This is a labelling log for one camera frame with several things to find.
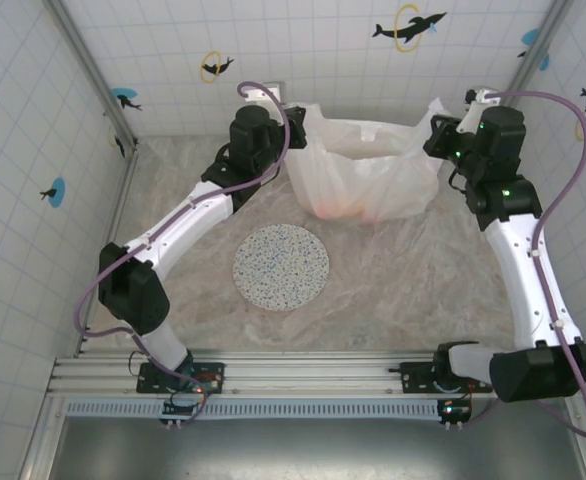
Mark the white plastic bag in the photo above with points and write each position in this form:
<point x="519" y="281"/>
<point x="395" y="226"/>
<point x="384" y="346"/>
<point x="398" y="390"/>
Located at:
<point x="363" y="180"/>

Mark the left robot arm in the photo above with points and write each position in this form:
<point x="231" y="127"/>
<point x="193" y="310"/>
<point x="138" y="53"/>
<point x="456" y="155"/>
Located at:
<point x="173" y="230"/>

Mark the blue patch dolphin sticker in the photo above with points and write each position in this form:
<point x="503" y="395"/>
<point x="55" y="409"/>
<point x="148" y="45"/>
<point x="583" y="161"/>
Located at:
<point x="532" y="37"/>

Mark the dolphin blue circle sticker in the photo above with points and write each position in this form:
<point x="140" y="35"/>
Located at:
<point x="125" y="100"/>

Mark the speckled round plate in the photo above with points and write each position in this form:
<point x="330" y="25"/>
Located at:
<point x="280" y="267"/>

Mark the dolphin blue oval sticker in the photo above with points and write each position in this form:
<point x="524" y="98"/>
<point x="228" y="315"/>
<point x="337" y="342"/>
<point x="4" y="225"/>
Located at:
<point x="55" y="192"/>

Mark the grey metal sheet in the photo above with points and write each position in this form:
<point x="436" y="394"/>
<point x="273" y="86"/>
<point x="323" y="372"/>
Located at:
<point x="323" y="450"/>

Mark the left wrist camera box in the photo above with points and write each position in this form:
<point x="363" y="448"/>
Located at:
<point x="272" y="91"/>

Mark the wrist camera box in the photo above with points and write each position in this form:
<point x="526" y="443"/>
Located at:
<point x="480" y="95"/>
<point x="272" y="91"/>

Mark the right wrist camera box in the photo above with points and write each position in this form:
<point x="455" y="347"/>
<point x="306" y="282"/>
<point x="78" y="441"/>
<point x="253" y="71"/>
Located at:
<point x="480" y="95"/>

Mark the aluminium frame post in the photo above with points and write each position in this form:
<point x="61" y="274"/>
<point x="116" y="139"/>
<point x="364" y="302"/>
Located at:
<point x="93" y="75"/>
<point x="528" y="70"/>

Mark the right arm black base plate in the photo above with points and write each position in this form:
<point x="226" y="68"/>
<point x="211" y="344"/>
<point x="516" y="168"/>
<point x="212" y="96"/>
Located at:
<point x="413" y="377"/>

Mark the aluminium mounting rail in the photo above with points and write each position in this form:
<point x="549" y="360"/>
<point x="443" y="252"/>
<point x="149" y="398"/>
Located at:
<point x="313" y="372"/>

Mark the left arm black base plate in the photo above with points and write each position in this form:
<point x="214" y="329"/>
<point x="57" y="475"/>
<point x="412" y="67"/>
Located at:
<point x="213" y="377"/>

